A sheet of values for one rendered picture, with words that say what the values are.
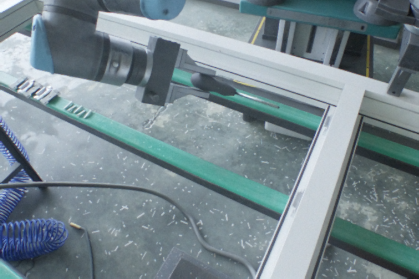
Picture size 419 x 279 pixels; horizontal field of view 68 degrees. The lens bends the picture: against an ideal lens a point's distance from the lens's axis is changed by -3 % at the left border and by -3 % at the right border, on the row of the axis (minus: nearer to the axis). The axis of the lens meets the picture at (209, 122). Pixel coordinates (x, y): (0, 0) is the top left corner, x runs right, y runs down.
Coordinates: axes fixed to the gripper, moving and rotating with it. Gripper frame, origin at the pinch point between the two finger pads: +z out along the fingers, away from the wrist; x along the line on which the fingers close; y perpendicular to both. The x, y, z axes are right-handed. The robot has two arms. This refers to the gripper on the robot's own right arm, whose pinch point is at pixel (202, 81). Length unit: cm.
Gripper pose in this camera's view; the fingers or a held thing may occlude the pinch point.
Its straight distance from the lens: 70.5
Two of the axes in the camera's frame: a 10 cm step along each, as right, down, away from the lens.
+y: 4.7, 3.2, -8.2
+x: 2.8, -9.4, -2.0
